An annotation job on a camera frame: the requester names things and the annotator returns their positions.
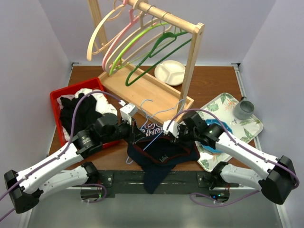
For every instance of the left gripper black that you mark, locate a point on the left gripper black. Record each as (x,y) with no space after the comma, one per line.
(134,133)

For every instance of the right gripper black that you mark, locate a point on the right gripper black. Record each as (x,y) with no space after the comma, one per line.
(179,141)

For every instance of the light blue wire hanger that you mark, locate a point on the light blue wire hanger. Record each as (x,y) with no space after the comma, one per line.
(182,101)

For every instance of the navy tank top red trim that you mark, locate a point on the navy tank top red trim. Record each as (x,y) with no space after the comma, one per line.
(160,158)

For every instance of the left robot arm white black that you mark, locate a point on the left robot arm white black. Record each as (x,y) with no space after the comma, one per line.
(28,187)

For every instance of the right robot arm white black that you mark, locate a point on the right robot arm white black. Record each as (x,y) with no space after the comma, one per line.
(274,177)

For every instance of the wooden hanger rack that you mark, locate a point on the wooden hanger rack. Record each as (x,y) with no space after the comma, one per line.
(163,95)

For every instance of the lime green hanger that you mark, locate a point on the lime green hanger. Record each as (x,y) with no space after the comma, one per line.
(117,59)

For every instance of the natural wooden hanger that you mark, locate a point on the natural wooden hanger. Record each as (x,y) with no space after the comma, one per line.
(98,41)

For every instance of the dark green hanger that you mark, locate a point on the dark green hanger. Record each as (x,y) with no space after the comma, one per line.
(165,40)

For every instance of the beige plastic hanger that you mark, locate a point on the beige plastic hanger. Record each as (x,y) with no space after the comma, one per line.
(118,49)

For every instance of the pink plastic hanger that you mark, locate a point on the pink plastic hanger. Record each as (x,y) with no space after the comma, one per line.
(132,21)

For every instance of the blue dotted plate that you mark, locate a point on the blue dotted plate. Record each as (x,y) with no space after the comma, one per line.
(210,122)

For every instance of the white garment in bin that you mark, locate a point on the white garment in bin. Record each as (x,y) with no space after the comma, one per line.
(93,107)

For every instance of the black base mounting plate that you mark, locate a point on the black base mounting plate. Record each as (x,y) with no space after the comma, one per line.
(176,182)

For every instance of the red plastic bin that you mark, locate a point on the red plastic bin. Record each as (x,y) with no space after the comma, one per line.
(93,84)

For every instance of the floral leaf tray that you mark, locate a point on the floral leaf tray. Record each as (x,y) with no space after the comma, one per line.
(246,130)

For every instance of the white divided dish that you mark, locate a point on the white divided dish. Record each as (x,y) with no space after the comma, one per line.
(170,72)

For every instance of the grey ceramic cup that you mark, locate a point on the grey ceramic cup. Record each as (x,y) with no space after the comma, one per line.
(244,109)

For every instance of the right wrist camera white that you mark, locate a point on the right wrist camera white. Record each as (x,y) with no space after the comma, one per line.
(171,128)

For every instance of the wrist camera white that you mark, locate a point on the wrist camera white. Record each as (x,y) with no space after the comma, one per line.
(127,112)
(171,128)

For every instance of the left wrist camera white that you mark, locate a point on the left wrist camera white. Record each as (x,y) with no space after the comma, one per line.
(127,112)

